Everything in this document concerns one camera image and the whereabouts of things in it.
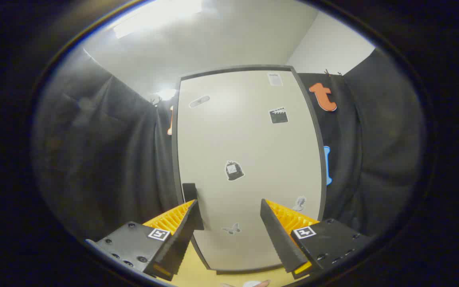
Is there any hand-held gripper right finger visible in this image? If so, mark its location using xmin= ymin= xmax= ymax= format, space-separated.
xmin=260 ymin=199 xmax=372 ymax=280

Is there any white shoe cabinet door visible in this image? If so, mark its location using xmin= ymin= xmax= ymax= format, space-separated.
xmin=176 ymin=69 xmax=323 ymax=272

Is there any grey shoe cabinet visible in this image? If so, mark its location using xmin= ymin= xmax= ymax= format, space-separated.
xmin=172 ymin=64 xmax=329 ymax=275

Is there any black backdrop cloth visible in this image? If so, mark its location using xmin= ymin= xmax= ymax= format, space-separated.
xmin=34 ymin=48 xmax=427 ymax=244

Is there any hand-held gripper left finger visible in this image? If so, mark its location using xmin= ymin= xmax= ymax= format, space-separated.
xmin=85 ymin=199 xmax=199 ymax=281

